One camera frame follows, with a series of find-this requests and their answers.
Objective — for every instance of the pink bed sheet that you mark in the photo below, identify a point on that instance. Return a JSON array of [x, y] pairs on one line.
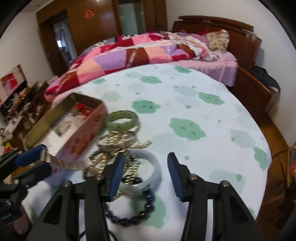
[[217, 67]]

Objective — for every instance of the green jade bangle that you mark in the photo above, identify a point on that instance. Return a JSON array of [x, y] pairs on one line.
[[111, 121]]

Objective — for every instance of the floral pillow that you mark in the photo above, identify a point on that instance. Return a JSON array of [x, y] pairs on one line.
[[217, 40]]

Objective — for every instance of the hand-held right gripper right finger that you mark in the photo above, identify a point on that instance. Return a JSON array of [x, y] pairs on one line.
[[175, 178]]

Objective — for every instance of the red and white poster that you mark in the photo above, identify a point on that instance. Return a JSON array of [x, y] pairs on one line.
[[11, 81]]

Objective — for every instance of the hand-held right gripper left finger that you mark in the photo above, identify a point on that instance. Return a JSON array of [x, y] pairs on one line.
[[116, 178]]

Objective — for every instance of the red paper decoration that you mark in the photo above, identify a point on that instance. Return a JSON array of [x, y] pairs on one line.
[[87, 14]]

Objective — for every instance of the silver metal watch band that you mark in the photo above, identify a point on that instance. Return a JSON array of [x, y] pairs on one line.
[[69, 164]]

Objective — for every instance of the cluttered wooden desk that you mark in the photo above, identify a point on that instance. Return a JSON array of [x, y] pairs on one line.
[[34, 109]]

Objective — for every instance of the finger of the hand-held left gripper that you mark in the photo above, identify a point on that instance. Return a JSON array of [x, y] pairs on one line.
[[30, 155], [34, 173]]

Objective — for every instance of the dark clothing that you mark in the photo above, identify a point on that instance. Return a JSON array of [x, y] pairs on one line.
[[266, 77]]

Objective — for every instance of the wooden wardrobe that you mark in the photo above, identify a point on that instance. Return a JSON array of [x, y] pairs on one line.
[[97, 23]]

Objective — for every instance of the wooden bed headboard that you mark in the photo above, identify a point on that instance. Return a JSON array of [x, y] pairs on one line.
[[242, 39]]

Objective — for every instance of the wooden nightstand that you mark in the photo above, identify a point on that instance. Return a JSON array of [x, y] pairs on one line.
[[252, 92]]

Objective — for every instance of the patchwork quilt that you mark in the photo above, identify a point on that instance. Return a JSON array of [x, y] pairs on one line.
[[111, 60]]

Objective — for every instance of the white jade bangle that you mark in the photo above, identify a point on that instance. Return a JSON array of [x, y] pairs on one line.
[[155, 166]]

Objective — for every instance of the pink tin box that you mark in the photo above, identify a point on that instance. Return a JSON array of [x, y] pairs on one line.
[[81, 136]]

